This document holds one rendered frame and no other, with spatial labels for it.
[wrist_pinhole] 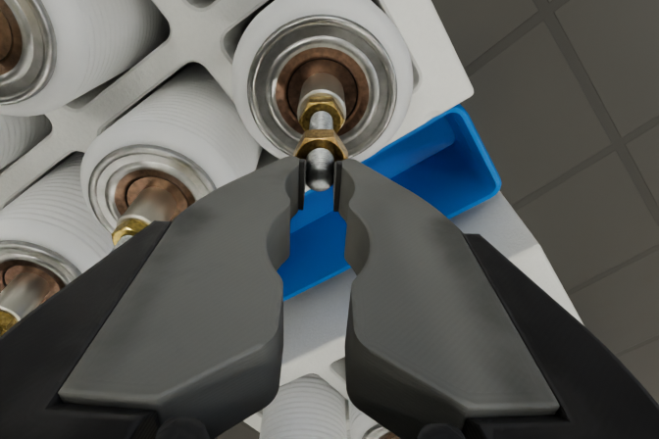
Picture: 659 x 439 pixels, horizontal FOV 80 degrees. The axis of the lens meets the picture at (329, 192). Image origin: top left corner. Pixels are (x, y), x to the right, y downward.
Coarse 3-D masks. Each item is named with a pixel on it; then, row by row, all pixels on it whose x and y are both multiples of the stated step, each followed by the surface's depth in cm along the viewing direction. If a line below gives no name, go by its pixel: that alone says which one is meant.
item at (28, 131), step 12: (0, 120) 26; (12, 120) 27; (24, 120) 28; (36, 120) 30; (48, 120) 31; (0, 132) 26; (12, 132) 28; (24, 132) 29; (36, 132) 31; (48, 132) 32; (0, 144) 27; (12, 144) 28; (24, 144) 29; (36, 144) 32; (0, 156) 27; (12, 156) 29; (0, 168) 28
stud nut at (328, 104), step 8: (312, 104) 16; (320, 104) 16; (328, 104) 16; (336, 104) 17; (304, 112) 17; (312, 112) 17; (328, 112) 17; (336, 112) 17; (304, 120) 17; (336, 120) 17; (304, 128) 17; (336, 128) 17
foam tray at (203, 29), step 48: (192, 0) 25; (240, 0) 24; (384, 0) 24; (192, 48) 26; (432, 48) 26; (96, 96) 28; (144, 96) 35; (432, 96) 28; (48, 144) 29; (0, 192) 31
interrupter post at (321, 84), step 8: (312, 80) 19; (320, 80) 18; (328, 80) 19; (336, 80) 19; (304, 88) 19; (312, 88) 18; (320, 88) 17; (328, 88) 17; (336, 88) 18; (304, 96) 17; (312, 96) 17; (320, 96) 17; (328, 96) 17; (336, 96) 17; (304, 104) 17; (344, 104) 18; (344, 112) 18; (344, 120) 18
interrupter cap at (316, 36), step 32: (288, 32) 18; (320, 32) 18; (352, 32) 18; (256, 64) 19; (288, 64) 19; (320, 64) 19; (352, 64) 19; (384, 64) 19; (256, 96) 20; (288, 96) 20; (352, 96) 20; (384, 96) 20; (288, 128) 21; (352, 128) 21; (384, 128) 21
